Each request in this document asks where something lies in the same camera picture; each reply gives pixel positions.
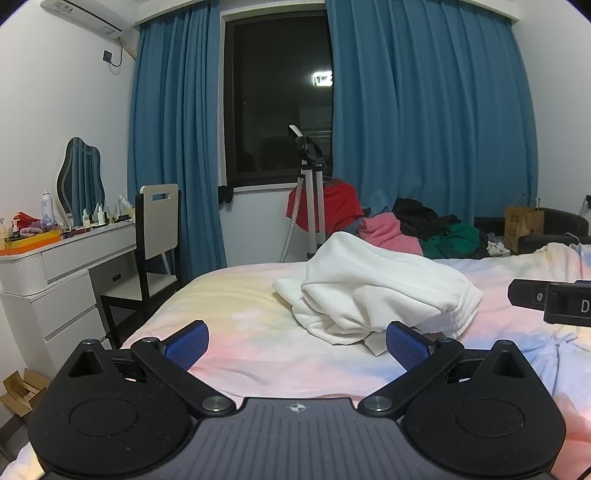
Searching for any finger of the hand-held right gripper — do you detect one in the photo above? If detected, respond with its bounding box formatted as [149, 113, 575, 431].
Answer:
[507, 279, 548, 308]

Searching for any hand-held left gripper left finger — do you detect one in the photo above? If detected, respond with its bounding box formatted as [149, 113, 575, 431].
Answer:
[67, 320, 237, 416]

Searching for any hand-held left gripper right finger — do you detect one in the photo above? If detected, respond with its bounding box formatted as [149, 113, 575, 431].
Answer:
[358, 320, 525, 416]

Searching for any white hoodie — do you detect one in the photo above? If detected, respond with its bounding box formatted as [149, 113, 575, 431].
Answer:
[272, 232, 484, 356]

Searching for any brown paper bag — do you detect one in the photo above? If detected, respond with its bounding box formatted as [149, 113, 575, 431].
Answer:
[503, 205, 546, 253]

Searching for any black sofa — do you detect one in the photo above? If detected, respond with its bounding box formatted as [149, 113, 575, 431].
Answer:
[475, 208, 591, 257]

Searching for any green garment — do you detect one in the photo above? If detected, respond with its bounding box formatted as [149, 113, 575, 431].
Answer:
[422, 223, 481, 260]

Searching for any pink garment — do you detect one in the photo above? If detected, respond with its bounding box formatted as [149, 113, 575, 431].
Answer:
[357, 215, 424, 257]

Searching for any white and black chair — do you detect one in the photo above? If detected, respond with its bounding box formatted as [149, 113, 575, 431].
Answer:
[100, 184, 184, 350]

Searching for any black garment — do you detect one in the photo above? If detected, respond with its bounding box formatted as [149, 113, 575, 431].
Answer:
[392, 198, 463, 241]

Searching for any white dressing table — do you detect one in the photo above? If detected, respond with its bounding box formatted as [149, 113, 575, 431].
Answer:
[0, 222, 140, 366]

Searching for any red cloth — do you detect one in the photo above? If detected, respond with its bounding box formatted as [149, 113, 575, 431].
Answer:
[285, 180, 366, 234]

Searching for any cardboard box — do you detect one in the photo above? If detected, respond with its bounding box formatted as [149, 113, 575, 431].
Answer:
[0, 369, 52, 419]

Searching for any orange box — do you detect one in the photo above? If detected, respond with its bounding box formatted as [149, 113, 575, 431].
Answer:
[0, 231, 62, 256]

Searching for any wavy-edged mirror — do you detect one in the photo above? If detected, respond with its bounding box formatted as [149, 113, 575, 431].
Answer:
[56, 137, 107, 227]

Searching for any blue curtain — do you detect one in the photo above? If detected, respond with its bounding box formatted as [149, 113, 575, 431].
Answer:
[128, 0, 227, 283]
[325, 0, 539, 234]

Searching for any dark window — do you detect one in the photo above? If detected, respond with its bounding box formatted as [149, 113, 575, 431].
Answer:
[221, 11, 335, 188]

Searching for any white air conditioner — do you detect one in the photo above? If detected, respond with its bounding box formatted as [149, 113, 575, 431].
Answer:
[39, 0, 140, 36]

